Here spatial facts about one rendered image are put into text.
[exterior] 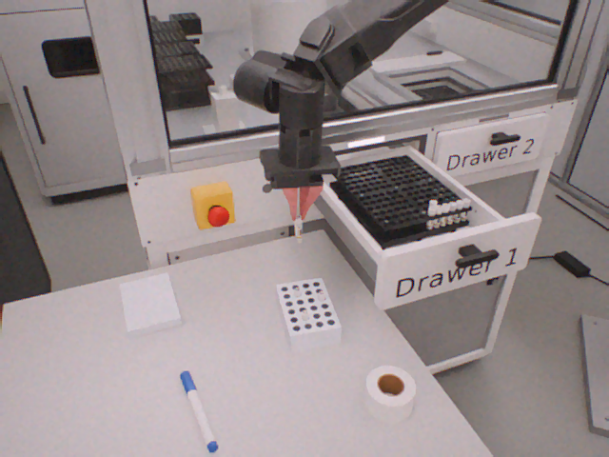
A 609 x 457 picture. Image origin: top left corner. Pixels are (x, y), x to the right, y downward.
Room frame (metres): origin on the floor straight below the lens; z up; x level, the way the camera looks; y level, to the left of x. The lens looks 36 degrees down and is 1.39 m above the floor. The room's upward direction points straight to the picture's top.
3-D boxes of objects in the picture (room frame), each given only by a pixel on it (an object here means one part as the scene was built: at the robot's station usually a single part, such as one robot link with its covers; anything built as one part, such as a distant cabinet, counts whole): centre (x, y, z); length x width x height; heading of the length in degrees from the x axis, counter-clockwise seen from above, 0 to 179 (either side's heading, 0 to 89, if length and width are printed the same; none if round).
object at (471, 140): (1.06, -0.42, 0.87); 0.29 x 0.02 x 0.11; 112
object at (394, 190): (0.83, -0.18, 0.87); 0.22 x 0.18 x 0.06; 22
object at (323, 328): (0.62, -0.01, 0.78); 0.12 x 0.08 x 0.04; 13
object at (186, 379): (0.44, 0.15, 0.77); 0.14 x 0.02 x 0.02; 27
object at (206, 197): (0.81, 0.17, 0.88); 0.07 x 0.05 x 0.07; 112
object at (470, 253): (0.62, -0.26, 0.91); 0.07 x 0.04 x 0.01; 112
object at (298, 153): (0.62, 0.00, 1.09); 0.10 x 0.07 x 0.07; 102
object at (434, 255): (0.65, -0.25, 0.87); 0.29 x 0.02 x 0.11; 112
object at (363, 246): (0.84, -0.17, 0.86); 0.40 x 0.26 x 0.06; 22
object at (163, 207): (1.41, 0.01, 0.87); 1.02 x 0.95 x 0.14; 112
